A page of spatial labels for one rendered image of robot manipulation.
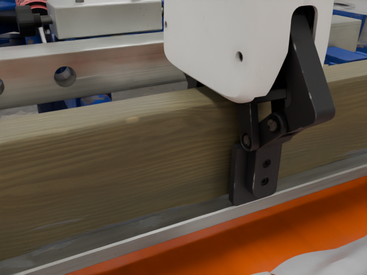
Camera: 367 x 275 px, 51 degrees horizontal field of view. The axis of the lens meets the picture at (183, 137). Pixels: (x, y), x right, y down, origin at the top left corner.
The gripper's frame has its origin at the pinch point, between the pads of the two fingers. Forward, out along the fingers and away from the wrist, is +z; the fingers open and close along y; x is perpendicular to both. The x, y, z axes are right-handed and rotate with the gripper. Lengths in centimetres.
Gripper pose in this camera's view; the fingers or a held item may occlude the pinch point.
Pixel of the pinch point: (231, 152)
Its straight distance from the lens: 25.2
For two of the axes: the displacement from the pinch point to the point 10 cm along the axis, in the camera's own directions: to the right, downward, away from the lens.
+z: 0.0, 8.9, 4.5
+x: 9.0, -2.0, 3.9
